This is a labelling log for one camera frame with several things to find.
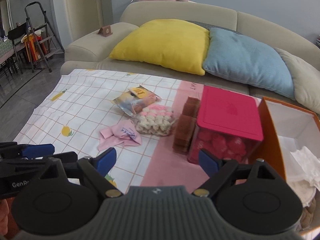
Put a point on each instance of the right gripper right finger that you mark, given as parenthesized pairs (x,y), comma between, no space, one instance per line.
(222,174)

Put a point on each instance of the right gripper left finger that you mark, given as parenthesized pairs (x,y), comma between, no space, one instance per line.
(92,172)

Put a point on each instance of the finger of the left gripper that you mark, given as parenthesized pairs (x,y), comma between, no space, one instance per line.
(32,162)
(13,150)

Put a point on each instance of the pink cloth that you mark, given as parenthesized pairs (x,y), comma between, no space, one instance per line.
(124,132)

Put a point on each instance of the pink white knitted scrunchie pack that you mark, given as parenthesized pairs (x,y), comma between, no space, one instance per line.
(155,120)

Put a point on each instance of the yellow labelled plastic packet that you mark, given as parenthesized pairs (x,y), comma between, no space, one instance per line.
(135,100)

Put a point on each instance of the white item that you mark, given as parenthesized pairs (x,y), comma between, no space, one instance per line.
(304,191)

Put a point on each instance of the white cloth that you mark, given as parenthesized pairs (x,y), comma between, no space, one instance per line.
(309,164)

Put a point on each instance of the brown knitted soft item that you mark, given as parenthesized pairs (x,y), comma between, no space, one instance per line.
(307,215)

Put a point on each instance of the person's left hand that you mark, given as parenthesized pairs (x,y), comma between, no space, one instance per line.
(9,227)

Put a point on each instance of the red lidded storage cube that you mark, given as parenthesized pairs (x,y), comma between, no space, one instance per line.
(227,125)

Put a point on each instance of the brown ridged block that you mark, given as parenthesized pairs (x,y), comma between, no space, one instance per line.
(186,125)

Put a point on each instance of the pink paper mat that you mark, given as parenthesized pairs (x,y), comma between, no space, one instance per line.
(167,167)

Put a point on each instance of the white lemon grid tablecloth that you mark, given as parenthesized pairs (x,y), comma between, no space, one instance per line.
(80,106)

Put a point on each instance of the orange cardboard box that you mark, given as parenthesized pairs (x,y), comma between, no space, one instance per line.
(288,128)

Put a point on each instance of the black step ladder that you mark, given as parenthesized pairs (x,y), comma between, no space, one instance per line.
(41,41)

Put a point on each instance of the light blue cushion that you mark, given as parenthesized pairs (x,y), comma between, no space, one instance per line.
(239,58)

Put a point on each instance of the beige fabric sofa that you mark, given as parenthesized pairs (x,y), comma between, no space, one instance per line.
(92,50)

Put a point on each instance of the beige grey cushion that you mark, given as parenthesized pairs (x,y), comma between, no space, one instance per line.
(305,79)

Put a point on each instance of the yellow cushion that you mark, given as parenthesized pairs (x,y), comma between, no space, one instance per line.
(170,43)

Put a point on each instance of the small brown card stand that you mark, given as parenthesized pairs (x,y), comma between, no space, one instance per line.
(105,31)

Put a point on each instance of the beige door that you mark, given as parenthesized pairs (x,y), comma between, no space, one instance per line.
(83,17)

